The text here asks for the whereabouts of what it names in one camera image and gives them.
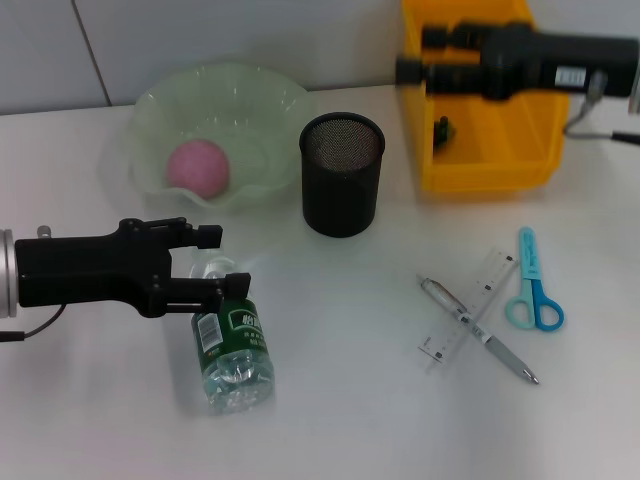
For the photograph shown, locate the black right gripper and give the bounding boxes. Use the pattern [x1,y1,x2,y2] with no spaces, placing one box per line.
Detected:
[394,19,640,102]

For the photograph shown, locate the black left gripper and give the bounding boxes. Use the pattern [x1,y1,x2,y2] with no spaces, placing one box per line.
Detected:
[14,217,252,319]

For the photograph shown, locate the green label water bottle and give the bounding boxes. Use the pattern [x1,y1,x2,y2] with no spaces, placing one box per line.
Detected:
[189,252,278,416]

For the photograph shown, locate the black mesh pen holder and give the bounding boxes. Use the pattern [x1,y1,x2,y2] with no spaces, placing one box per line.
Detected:
[298,112,387,239]

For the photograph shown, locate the green glass fruit bowl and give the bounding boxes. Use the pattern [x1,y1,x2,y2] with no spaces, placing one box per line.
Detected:
[124,62,317,217]

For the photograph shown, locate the transparent plastic ruler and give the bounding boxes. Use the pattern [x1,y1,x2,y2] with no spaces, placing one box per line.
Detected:
[417,247,519,374]

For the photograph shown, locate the blue teal scissors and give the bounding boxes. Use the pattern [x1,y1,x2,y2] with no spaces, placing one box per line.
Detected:
[504,226,566,333]

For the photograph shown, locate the grey clear ballpoint pen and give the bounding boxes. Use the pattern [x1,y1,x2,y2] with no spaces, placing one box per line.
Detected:
[417,274,541,386]

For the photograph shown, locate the yellow plastic bin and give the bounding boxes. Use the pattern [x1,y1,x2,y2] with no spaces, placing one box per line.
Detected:
[399,0,571,194]

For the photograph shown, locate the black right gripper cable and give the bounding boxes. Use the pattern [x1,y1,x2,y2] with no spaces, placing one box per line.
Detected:
[564,69,640,147]

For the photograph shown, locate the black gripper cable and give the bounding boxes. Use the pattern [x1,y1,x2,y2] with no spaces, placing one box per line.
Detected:
[0,225,67,343]
[564,69,640,147]

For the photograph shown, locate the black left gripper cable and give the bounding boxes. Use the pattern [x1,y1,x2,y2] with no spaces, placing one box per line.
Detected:
[0,225,67,343]

